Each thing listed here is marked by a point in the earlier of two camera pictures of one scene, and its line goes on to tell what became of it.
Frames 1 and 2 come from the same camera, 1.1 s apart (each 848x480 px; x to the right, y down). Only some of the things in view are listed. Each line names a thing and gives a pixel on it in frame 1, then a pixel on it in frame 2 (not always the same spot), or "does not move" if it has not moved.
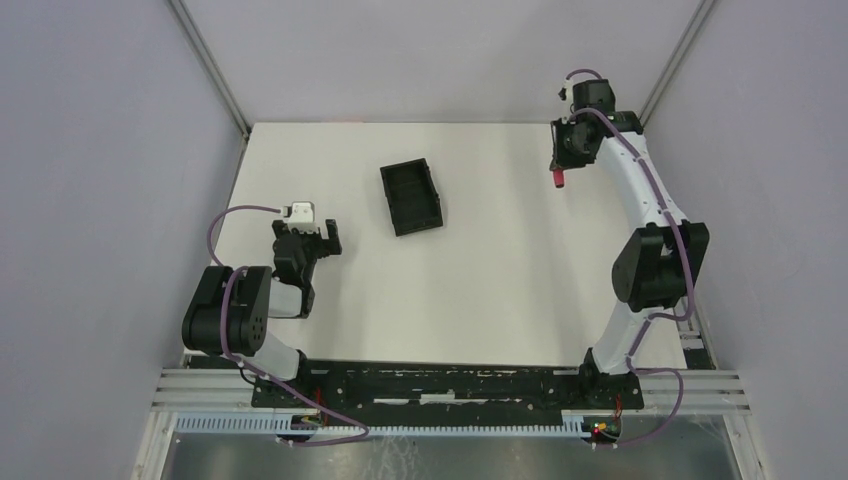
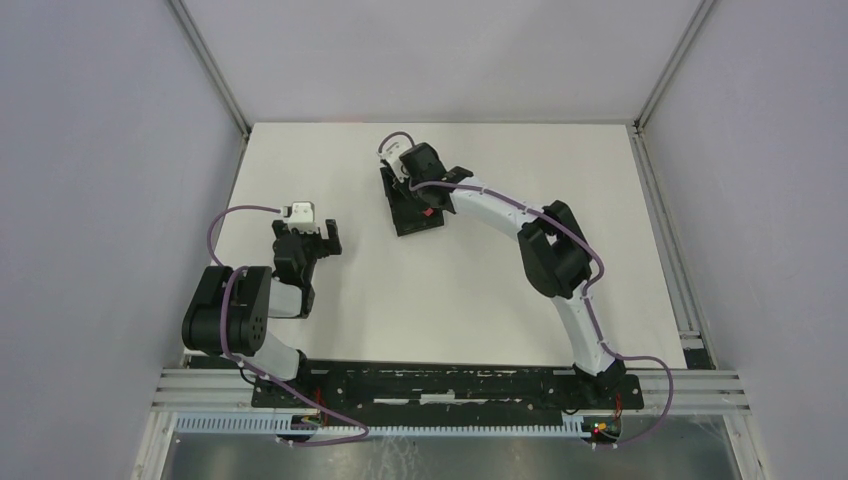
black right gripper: (569, 142) -> (411, 206)
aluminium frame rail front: (710, 391) does not move
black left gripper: (317, 240) does not move
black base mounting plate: (453, 393) does not move
